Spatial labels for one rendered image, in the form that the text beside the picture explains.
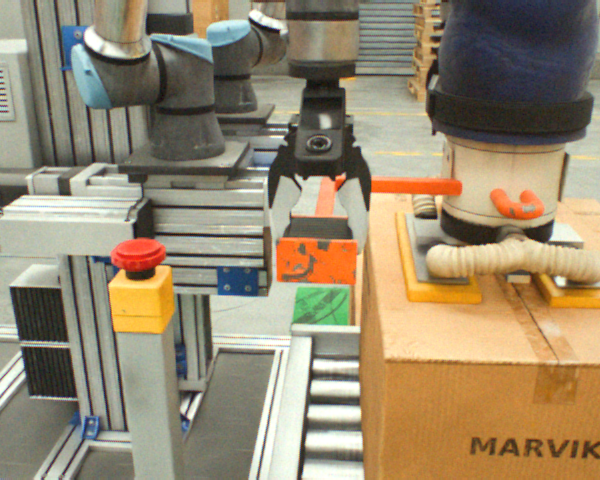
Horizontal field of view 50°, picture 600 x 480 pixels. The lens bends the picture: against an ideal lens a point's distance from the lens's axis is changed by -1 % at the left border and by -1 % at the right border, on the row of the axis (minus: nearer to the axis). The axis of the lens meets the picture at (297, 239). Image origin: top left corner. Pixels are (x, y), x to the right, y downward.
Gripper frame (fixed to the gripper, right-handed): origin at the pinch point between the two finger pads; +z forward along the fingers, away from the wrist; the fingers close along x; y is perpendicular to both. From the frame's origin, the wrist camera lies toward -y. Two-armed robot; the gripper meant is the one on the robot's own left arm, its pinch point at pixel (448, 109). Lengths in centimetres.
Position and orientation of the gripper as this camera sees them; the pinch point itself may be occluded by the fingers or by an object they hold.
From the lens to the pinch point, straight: 161.1
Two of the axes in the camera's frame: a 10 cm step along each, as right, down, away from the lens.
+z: 0.0, 9.3, 3.6
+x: 10.0, 0.3, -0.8
